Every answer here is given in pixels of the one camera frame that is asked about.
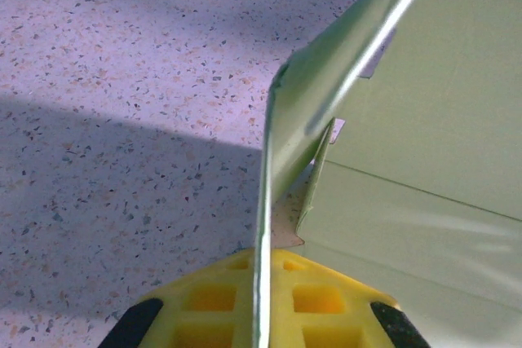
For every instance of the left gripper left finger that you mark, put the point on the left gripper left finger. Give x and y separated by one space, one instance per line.
204 307

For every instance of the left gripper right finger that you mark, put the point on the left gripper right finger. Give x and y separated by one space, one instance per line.
326 307

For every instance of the light green paper box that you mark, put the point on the light green paper box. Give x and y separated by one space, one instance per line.
408 160

